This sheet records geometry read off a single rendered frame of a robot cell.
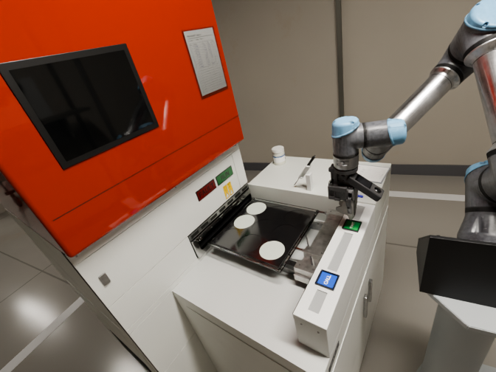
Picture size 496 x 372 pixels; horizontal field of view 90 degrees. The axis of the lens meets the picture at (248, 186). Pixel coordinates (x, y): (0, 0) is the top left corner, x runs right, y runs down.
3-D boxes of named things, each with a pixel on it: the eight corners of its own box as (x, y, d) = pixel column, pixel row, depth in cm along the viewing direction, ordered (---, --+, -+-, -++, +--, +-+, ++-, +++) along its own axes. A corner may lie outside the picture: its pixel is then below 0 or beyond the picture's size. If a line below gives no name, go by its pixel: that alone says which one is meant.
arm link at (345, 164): (361, 149, 78) (354, 161, 73) (361, 162, 80) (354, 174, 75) (337, 148, 82) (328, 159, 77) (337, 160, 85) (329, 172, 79)
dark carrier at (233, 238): (210, 243, 110) (210, 241, 110) (252, 199, 132) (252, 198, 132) (278, 268, 90) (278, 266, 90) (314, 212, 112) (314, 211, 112)
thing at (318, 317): (297, 342, 74) (291, 314, 67) (350, 226, 110) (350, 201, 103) (329, 359, 69) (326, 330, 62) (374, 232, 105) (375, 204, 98)
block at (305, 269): (294, 272, 89) (293, 266, 87) (298, 265, 91) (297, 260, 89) (316, 280, 84) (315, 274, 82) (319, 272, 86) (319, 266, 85)
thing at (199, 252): (196, 257, 111) (190, 241, 106) (251, 202, 140) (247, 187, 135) (199, 258, 110) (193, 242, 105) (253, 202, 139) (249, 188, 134)
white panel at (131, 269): (125, 332, 90) (60, 252, 70) (249, 204, 143) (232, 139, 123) (130, 336, 88) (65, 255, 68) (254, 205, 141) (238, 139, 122)
